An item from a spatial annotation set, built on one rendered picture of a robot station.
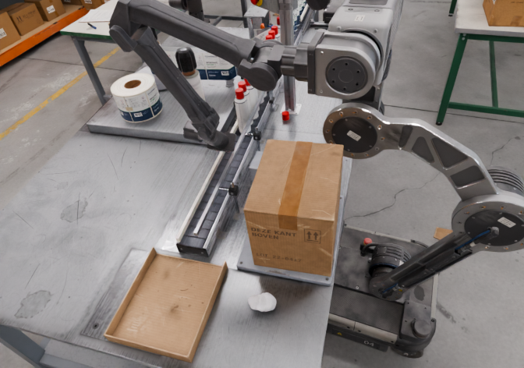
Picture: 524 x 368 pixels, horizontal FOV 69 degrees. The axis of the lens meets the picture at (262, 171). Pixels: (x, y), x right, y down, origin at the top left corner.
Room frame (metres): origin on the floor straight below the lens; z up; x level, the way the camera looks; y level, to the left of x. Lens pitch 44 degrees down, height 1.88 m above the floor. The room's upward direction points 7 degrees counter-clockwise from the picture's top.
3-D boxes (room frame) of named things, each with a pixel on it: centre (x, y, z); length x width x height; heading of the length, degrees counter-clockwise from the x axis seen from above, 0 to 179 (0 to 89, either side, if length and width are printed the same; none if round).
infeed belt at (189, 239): (1.52, -0.02, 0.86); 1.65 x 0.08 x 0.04; 160
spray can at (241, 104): (1.32, 0.05, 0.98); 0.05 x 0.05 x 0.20
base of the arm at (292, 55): (0.80, -0.13, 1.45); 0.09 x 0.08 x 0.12; 153
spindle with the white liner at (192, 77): (1.55, 0.26, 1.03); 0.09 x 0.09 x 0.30
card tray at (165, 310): (0.59, 0.32, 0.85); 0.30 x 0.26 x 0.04; 160
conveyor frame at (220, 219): (1.52, -0.02, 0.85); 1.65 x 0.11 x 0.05; 160
